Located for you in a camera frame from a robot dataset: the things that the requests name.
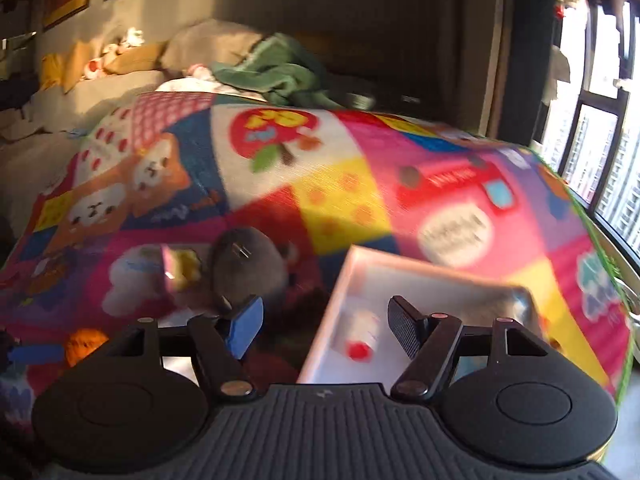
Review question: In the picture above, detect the beige bed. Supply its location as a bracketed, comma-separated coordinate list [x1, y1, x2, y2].
[0, 67, 168, 243]

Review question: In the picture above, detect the beige pillow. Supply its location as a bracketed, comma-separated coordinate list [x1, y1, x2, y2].
[160, 19, 266, 72]

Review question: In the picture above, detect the brown pillow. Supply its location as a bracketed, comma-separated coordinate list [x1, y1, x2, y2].
[106, 42, 168, 77]

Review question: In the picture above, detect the black plush toy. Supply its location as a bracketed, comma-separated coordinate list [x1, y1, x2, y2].
[207, 227, 294, 307]

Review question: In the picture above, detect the orange ball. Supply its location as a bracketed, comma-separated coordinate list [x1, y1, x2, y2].
[65, 329, 109, 367]

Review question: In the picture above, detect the colourful cartoon play mat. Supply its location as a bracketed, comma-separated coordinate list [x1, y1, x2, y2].
[0, 91, 633, 441]

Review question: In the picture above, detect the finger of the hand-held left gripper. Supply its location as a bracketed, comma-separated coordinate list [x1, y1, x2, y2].
[7, 345, 67, 363]

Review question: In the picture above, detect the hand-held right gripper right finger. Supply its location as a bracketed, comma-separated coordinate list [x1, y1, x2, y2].
[388, 296, 541, 402]

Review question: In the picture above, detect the white bottle with red cap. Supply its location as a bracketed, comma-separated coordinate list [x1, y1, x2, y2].
[341, 307, 382, 364]

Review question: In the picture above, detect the green blanket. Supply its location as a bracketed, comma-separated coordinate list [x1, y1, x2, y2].
[210, 32, 332, 109]

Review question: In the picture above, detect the black window frame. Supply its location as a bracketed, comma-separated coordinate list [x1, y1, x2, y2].
[545, 0, 640, 243]

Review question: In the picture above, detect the pink cardboard box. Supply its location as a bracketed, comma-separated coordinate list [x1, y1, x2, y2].
[297, 245, 544, 386]

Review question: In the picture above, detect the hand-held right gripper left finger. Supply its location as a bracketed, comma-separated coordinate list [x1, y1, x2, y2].
[120, 296, 264, 398]

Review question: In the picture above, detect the yellow pillow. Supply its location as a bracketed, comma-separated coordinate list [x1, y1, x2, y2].
[39, 52, 66, 92]

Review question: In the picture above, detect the row of small plush toys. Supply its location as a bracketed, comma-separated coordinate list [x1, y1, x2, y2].
[82, 27, 147, 81]

